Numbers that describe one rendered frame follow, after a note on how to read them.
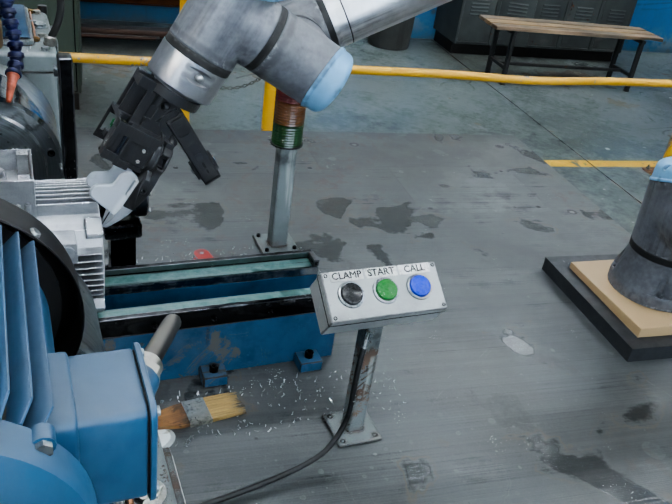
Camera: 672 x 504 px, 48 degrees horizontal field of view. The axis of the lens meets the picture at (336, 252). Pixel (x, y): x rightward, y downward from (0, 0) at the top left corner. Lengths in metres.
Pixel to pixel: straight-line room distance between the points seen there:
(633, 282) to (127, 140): 1.02
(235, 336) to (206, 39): 0.48
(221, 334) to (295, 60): 0.46
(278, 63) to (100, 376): 0.59
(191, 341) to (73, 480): 0.81
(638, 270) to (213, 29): 0.98
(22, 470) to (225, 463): 0.74
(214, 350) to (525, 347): 0.57
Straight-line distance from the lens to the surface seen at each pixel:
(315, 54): 0.97
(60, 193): 1.09
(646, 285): 1.57
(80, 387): 0.44
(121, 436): 0.43
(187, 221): 1.65
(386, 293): 0.99
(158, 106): 0.99
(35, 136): 1.29
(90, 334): 0.82
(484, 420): 1.25
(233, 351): 1.22
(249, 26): 0.94
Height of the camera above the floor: 1.60
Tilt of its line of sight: 30 degrees down
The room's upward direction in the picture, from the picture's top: 9 degrees clockwise
